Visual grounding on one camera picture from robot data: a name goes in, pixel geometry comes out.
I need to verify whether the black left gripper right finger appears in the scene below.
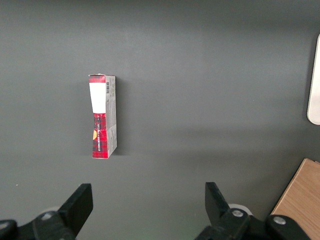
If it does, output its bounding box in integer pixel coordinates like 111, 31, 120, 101
194, 181, 311, 240

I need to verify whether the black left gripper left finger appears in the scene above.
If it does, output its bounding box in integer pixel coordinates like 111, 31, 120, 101
0, 183, 94, 240

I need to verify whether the wooden drawer cabinet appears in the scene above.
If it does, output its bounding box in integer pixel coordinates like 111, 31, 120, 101
271, 157, 320, 240

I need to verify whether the red plaid carton box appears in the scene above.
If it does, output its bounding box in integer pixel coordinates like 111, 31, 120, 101
88, 73, 118, 160

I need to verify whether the dark grey table mat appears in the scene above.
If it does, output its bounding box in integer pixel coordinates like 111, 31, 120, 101
0, 0, 320, 240

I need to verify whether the beige rectangular tray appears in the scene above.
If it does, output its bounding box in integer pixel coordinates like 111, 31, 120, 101
306, 33, 320, 126

